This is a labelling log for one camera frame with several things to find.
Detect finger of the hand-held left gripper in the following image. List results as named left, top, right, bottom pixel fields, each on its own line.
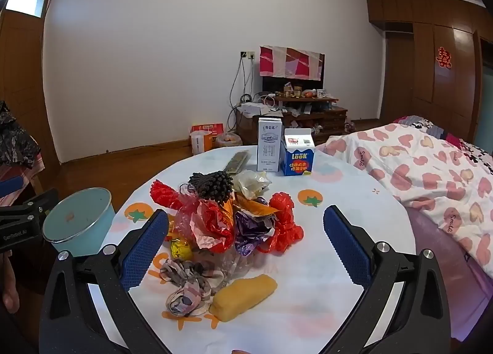
left=0, top=175, right=58, bottom=224

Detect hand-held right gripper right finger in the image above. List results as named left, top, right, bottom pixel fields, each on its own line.
left=323, top=205, right=451, bottom=354

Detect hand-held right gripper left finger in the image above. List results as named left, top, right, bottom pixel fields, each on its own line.
left=39, top=208, right=170, bottom=354

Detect yellow candy wrapper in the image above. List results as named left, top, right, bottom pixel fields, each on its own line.
left=170, top=239, right=193, bottom=260

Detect clear plastic bag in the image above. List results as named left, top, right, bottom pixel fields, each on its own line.
left=169, top=184, right=251, bottom=285

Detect red foam fruit net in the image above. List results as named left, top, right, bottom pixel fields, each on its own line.
left=150, top=181, right=193, bottom=210

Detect plaid fabric scrap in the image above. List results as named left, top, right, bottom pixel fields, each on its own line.
left=160, top=259, right=226, bottom=318

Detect light blue plastic bin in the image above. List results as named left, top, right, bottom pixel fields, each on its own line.
left=42, top=188, right=117, bottom=262

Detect glossy red plastic sheet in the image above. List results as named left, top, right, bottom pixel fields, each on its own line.
left=189, top=200, right=236, bottom=254

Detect purple foil wrapper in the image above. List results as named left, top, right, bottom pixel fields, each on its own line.
left=234, top=211, right=270, bottom=255

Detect orange white snack wrapper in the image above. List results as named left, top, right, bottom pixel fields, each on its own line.
left=223, top=192, right=286, bottom=220

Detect yellow sponge block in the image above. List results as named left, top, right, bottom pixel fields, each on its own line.
left=209, top=274, right=279, bottom=323

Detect white yellow plastic wrapper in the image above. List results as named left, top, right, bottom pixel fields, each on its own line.
left=233, top=170, right=272, bottom=201

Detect person's left hand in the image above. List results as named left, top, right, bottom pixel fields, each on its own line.
left=0, top=253, right=21, bottom=314

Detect dark crumpled cloth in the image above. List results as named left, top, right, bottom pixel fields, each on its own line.
left=0, top=102, right=41, bottom=170

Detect white orange printed tablecloth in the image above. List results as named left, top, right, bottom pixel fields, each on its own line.
left=87, top=144, right=418, bottom=354

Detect blue white milk carton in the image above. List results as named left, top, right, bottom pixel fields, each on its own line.
left=280, top=128, right=316, bottom=177

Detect pink heart print blanket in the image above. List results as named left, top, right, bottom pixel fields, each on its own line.
left=316, top=117, right=493, bottom=262

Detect dark flat snack packet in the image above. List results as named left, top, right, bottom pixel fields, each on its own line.
left=222, top=150, right=250, bottom=174

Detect tall white milk carton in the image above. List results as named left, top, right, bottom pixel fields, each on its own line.
left=257, top=117, right=283, bottom=172

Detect wooden television cabinet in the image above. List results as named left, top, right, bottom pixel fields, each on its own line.
left=236, top=96, right=349, bottom=145

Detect purple bed sheet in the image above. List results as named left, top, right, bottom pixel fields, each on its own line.
left=404, top=208, right=493, bottom=343

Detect plastic bag of oranges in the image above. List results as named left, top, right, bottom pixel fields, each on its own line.
left=214, top=132, right=243, bottom=149

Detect orange gift box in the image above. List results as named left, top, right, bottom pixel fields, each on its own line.
left=189, top=123, right=225, bottom=152

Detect black white patterned cloth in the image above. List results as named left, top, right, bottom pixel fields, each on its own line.
left=393, top=115, right=493, bottom=175

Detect white box on cabinet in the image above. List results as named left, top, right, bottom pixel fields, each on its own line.
left=241, top=103, right=270, bottom=116

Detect black television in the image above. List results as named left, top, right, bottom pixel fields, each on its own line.
left=262, top=75, right=325, bottom=95

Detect brown wooden wardrobe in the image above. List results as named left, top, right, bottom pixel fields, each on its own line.
left=366, top=0, right=493, bottom=135

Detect pink red patchwork cloth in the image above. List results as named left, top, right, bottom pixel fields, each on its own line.
left=259, top=45, right=324, bottom=80

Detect hanging power cables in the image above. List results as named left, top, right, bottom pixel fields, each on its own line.
left=227, top=57, right=255, bottom=135

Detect red paper wall decoration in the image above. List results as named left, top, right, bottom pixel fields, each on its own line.
left=435, top=46, right=453, bottom=68

